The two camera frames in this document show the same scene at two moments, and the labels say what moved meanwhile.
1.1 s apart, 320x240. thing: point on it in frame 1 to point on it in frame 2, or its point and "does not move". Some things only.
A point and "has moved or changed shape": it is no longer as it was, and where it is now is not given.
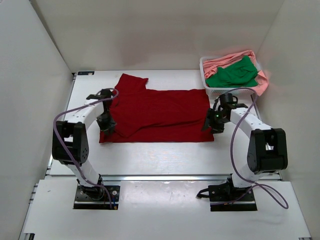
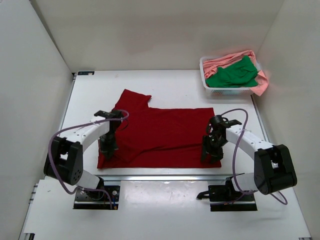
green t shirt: (242, 73) does not move
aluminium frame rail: (159, 178) does not move
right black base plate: (226, 197) does not move
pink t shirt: (210, 67) does not move
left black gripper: (109, 125) to (108, 149)
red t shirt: (143, 115) has moved or changed shape
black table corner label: (85, 72) does not move
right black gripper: (208, 121) to (215, 155)
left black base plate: (96, 197) does not move
